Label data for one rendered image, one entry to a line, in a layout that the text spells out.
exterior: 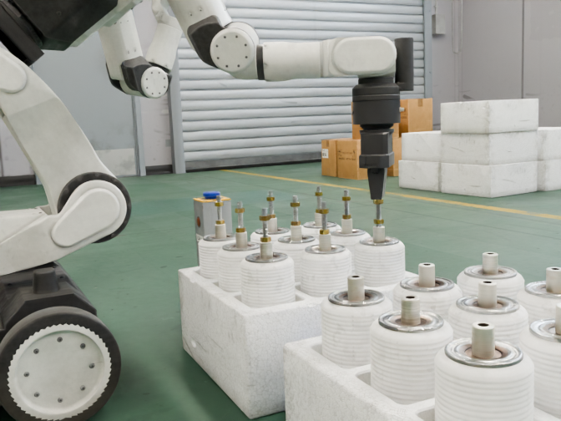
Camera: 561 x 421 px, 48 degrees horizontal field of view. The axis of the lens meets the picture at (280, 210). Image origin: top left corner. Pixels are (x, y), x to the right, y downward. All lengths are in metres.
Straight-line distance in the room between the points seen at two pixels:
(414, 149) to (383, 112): 3.07
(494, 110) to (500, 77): 4.05
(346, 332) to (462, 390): 0.22
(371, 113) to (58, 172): 0.61
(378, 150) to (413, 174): 3.06
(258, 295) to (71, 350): 0.32
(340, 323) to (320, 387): 0.08
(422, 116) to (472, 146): 1.51
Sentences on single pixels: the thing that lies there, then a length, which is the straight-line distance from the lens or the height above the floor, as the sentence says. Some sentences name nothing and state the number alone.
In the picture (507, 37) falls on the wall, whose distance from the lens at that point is 7.75.
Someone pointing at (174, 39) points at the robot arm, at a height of 0.70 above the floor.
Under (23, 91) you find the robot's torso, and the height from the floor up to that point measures 0.56.
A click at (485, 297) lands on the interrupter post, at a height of 0.26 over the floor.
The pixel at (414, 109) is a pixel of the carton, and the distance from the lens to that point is 5.23.
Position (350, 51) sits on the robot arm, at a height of 0.60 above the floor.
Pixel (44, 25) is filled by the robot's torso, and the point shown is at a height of 0.68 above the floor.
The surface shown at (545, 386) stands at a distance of 0.74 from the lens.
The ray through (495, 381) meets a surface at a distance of 0.65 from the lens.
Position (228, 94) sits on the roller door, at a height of 0.75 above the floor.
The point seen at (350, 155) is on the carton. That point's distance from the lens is 4.98.
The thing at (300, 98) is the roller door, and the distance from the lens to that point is 6.90.
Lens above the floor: 0.49
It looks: 8 degrees down
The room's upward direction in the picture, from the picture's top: 3 degrees counter-clockwise
